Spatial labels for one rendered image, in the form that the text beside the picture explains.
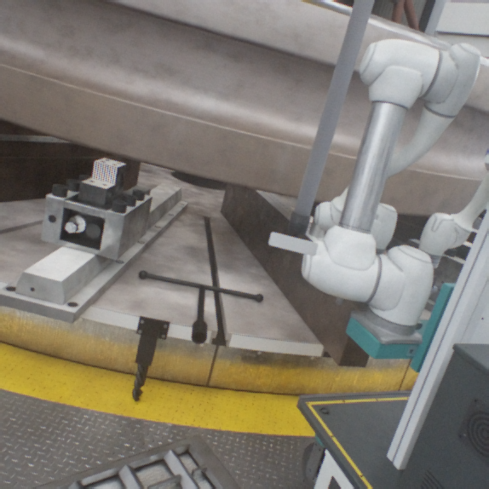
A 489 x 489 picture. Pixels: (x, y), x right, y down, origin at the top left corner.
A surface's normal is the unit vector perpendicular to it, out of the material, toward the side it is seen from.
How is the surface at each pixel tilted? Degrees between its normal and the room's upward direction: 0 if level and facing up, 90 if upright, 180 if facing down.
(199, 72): 90
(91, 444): 0
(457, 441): 90
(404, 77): 86
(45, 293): 90
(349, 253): 77
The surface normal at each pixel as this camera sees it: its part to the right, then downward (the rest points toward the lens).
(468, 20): -0.76, 0.01
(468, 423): -0.89, -0.08
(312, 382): 0.29, 0.37
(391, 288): -0.06, 0.26
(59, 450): 0.25, -0.92
